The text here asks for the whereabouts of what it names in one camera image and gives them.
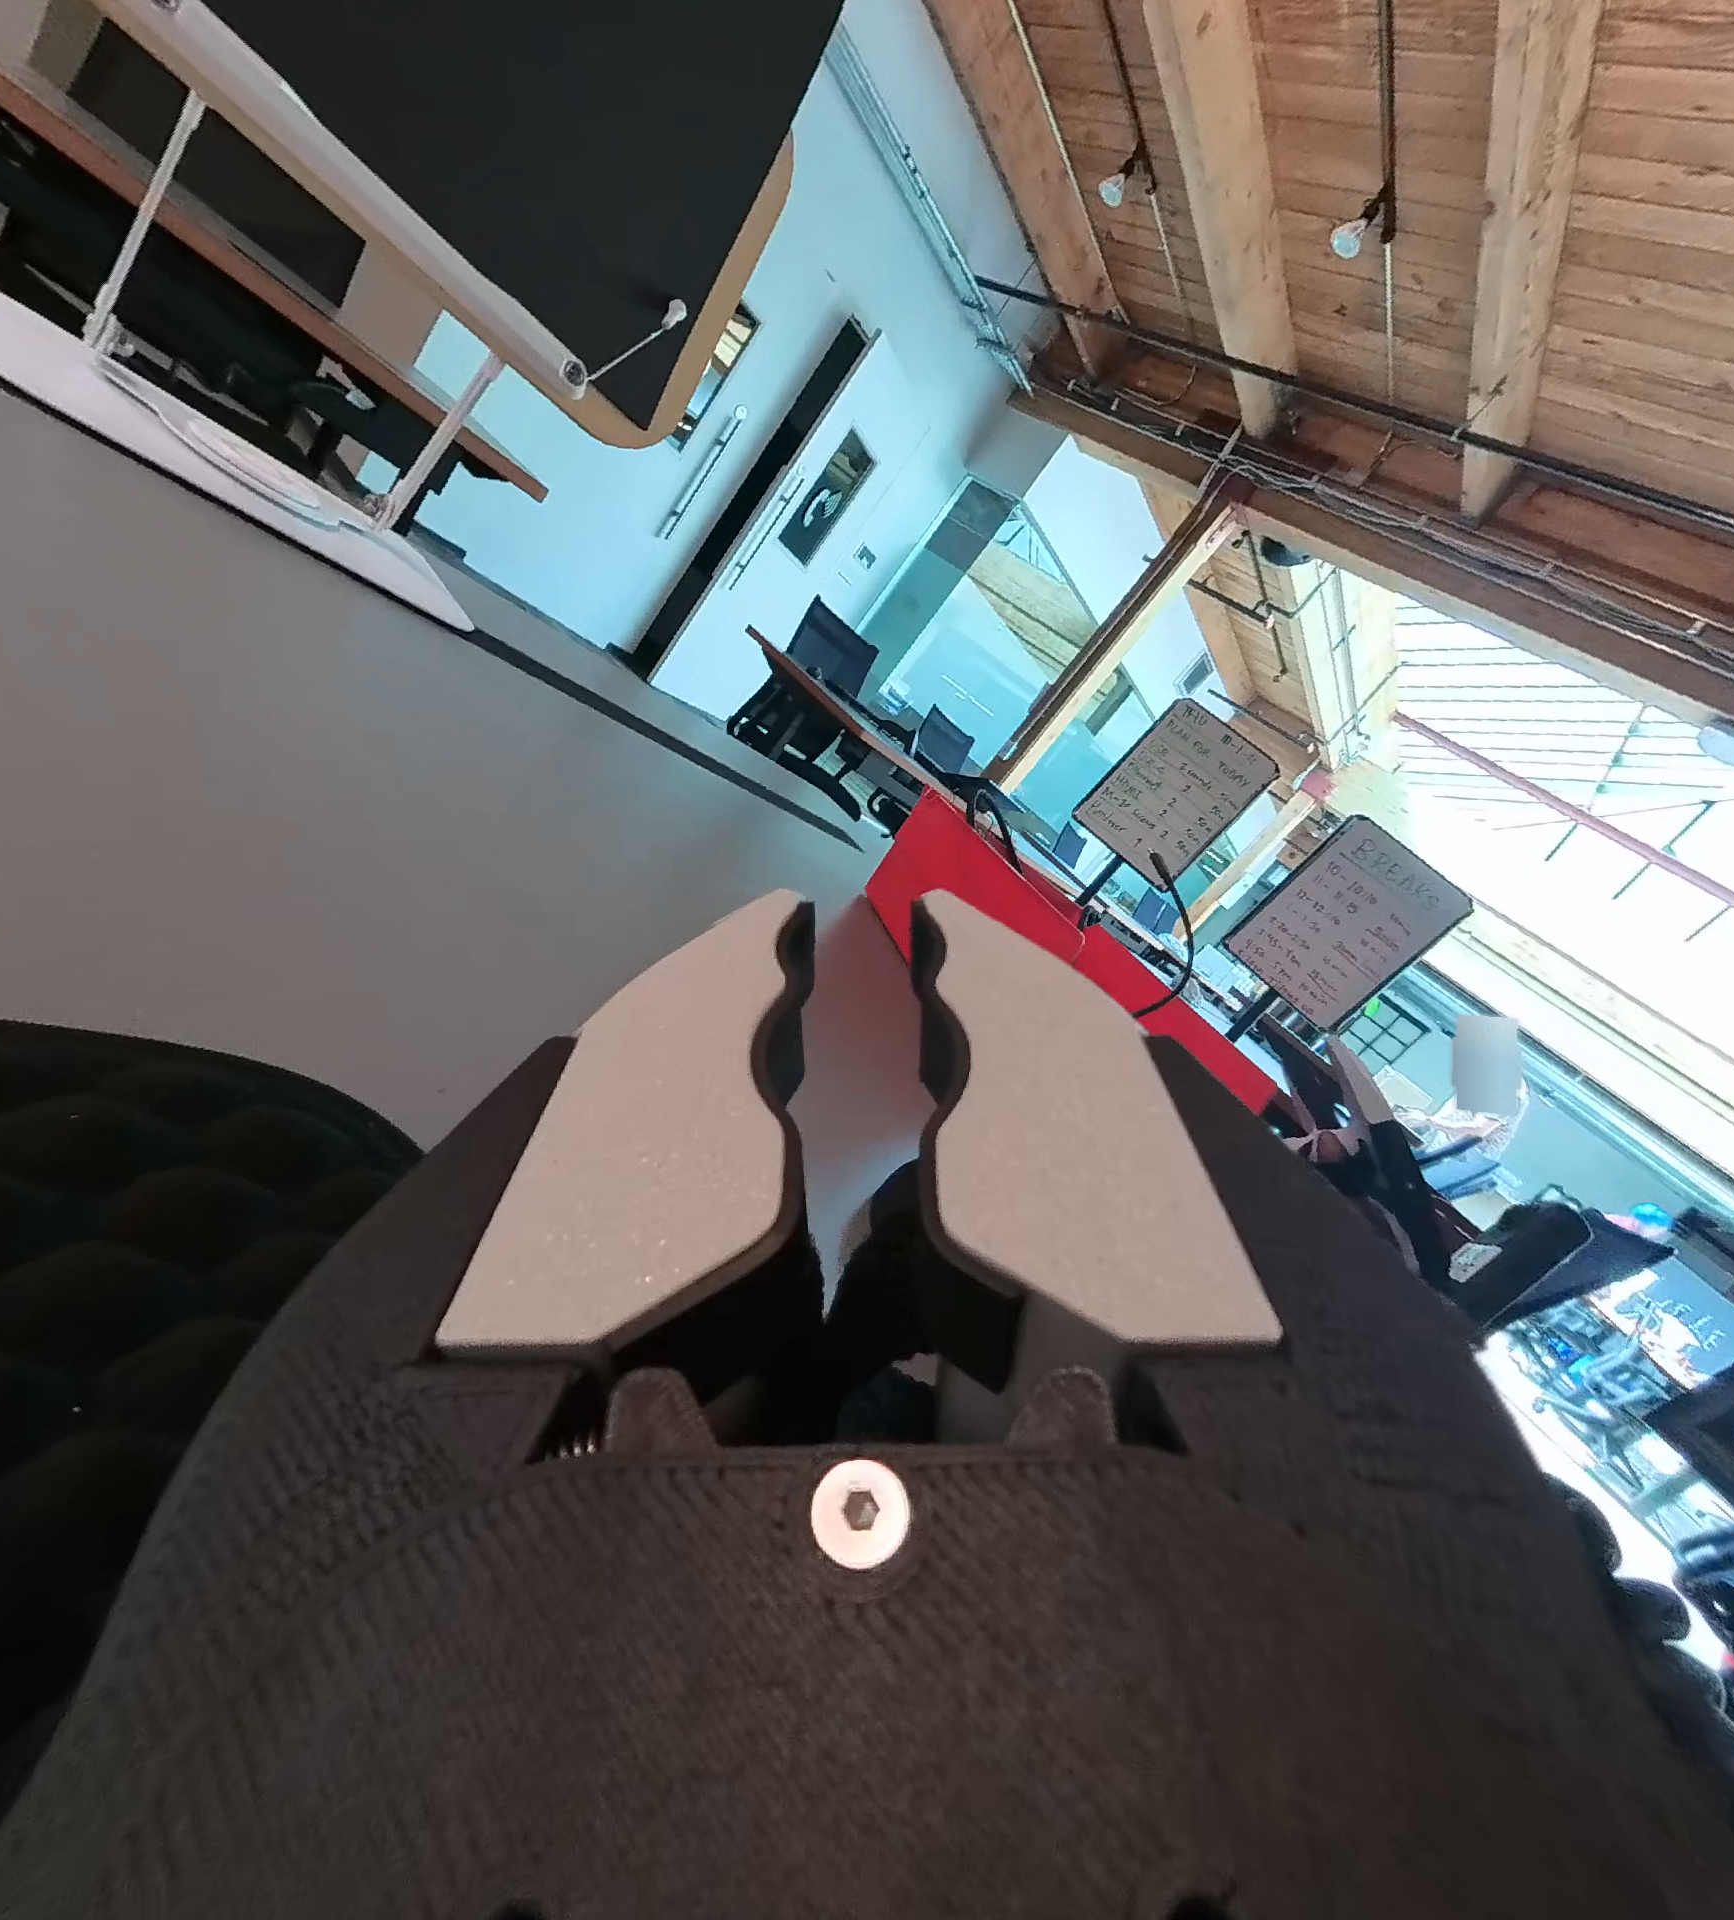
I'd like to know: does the long office desk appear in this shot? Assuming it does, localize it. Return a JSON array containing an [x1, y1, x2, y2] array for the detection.
[[744, 621, 991, 812]]

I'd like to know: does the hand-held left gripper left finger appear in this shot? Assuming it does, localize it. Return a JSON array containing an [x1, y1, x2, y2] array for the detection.
[[432, 888, 820, 1362]]

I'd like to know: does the person's right forearm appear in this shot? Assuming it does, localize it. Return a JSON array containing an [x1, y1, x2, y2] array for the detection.
[[1542, 1483, 1734, 1920]]

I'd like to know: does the black honeycomb cushion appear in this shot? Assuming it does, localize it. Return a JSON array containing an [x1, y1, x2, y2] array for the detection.
[[0, 1007, 426, 1591]]

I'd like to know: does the dark door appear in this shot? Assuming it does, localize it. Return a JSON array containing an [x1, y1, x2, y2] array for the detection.
[[627, 314, 872, 670]]

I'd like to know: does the thin black cable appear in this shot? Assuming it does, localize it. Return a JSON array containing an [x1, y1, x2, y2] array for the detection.
[[964, 782, 1202, 1022]]

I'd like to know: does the whiteboard on stand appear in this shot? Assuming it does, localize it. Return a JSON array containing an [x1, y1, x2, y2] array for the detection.
[[1069, 695, 1283, 875], [1218, 813, 1477, 1034]]

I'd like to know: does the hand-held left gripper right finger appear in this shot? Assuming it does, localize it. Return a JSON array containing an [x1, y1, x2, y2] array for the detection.
[[905, 888, 1285, 1412]]

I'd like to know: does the red plastic bin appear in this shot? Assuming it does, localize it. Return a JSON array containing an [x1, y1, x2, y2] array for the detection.
[[863, 782, 1291, 1119]]

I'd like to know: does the wooden desk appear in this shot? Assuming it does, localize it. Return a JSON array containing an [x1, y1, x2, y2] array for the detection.
[[0, 0, 553, 504]]

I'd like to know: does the black office chair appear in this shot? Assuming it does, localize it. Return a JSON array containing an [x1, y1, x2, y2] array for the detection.
[[1458, 1200, 1681, 1330], [889, 704, 978, 820], [728, 595, 870, 820]]

